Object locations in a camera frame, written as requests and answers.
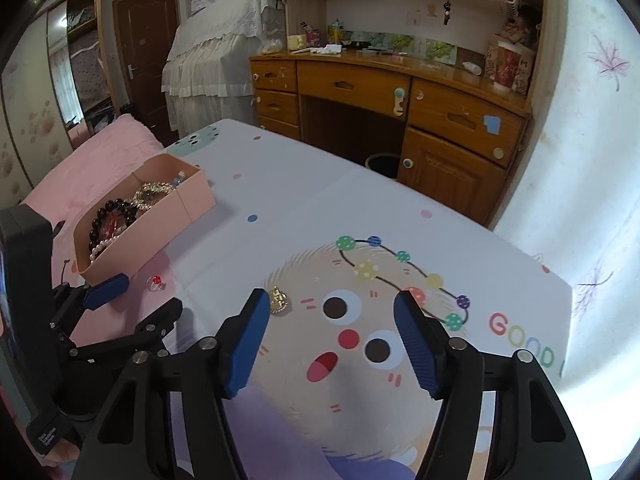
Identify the black bead bracelet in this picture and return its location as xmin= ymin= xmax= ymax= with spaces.
xmin=88 ymin=198 xmax=139 ymax=247

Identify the wardrobe with sliding door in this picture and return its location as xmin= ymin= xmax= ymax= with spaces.
xmin=1 ymin=0 xmax=116 ymax=207

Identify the gold rhinestone hair clip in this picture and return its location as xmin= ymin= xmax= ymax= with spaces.
xmin=130 ymin=182 xmax=174 ymax=211

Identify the white lace covered furniture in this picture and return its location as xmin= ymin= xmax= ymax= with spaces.
xmin=160 ymin=0 xmax=285 ymax=136

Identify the brown wooden door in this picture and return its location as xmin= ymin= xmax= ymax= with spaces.
xmin=113 ymin=0 xmax=179 ymax=146

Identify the floral paper cup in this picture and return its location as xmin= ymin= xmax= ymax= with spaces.
xmin=485 ymin=35 xmax=536 ymax=96

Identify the pink jewelry box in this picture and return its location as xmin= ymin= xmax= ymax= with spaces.
xmin=73 ymin=153 xmax=215 ymax=285

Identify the wooden desk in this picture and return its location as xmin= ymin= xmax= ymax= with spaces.
xmin=250 ymin=53 xmax=530 ymax=226

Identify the red string bracelet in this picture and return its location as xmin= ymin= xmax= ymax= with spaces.
xmin=98 ymin=214 xmax=126 ymax=241

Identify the wooden wall shelf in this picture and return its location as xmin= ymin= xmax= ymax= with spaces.
xmin=285 ymin=0 xmax=544 ymax=64

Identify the cartoon printed bed sheet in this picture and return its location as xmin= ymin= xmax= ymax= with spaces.
xmin=49 ymin=118 xmax=574 ymax=480

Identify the pink fluffy blanket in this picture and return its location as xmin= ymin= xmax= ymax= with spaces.
xmin=24 ymin=114 xmax=164 ymax=224

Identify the white pearl bracelet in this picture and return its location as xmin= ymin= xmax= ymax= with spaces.
xmin=88 ymin=236 xmax=124 ymax=264

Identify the white floral curtain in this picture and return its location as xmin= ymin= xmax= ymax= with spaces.
xmin=496 ymin=0 xmax=639 ymax=479

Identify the round waste bin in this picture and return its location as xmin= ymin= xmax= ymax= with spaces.
xmin=364 ymin=153 xmax=400 ymax=180

